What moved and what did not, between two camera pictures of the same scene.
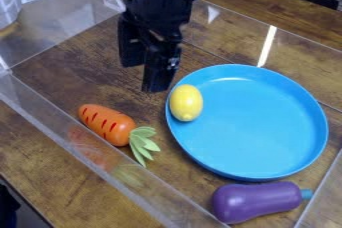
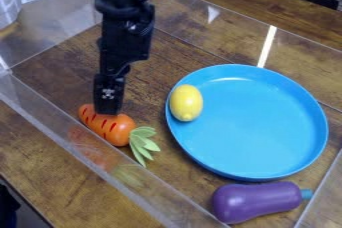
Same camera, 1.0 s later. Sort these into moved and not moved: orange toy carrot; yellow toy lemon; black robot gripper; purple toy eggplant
Moved: black robot gripper
Not moved: yellow toy lemon; orange toy carrot; purple toy eggplant
